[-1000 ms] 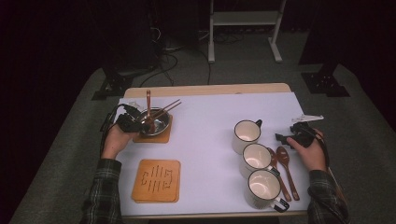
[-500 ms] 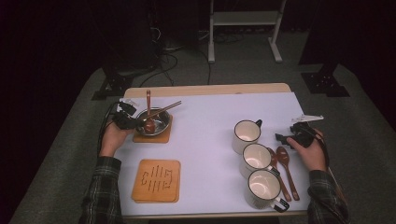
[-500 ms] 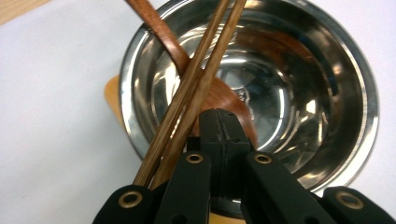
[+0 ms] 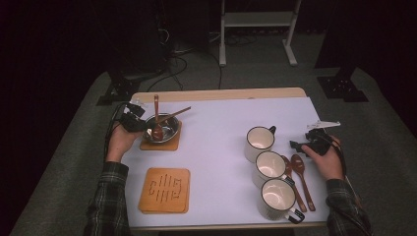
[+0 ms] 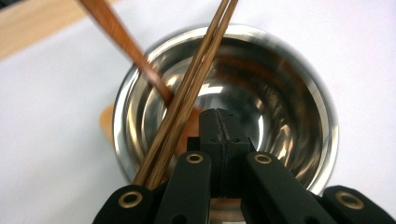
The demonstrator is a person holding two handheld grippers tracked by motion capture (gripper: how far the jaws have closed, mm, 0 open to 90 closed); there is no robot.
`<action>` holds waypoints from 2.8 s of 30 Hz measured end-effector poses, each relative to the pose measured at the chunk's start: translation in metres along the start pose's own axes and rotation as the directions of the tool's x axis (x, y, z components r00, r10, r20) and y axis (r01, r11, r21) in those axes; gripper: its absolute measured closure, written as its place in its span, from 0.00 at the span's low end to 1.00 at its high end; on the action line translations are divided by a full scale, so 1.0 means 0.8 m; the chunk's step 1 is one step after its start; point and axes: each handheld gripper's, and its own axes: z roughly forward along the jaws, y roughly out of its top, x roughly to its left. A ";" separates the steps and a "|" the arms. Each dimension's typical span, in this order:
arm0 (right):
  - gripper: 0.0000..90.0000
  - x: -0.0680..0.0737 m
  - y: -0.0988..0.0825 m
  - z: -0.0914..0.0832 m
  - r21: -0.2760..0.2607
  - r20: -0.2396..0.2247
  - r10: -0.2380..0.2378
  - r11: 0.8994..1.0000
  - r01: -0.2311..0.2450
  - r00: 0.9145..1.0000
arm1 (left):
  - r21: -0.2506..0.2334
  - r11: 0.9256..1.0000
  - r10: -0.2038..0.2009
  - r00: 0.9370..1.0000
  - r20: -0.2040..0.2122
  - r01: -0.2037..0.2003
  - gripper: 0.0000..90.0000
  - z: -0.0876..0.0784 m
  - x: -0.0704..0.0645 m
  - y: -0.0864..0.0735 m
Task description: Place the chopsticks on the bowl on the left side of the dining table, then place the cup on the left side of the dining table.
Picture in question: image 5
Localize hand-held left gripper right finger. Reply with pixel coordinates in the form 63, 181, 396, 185
222, 110, 254, 200

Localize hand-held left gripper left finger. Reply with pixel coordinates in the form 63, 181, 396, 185
186, 107, 226, 200

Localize brown wooden chopstick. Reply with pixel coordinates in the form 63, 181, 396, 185
133, 0, 232, 187
146, 0, 241, 191

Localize stainless steel bowl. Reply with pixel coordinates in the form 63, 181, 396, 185
111, 23, 340, 223

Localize brown wooden spoon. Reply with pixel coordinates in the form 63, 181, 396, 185
78, 0, 205, 158

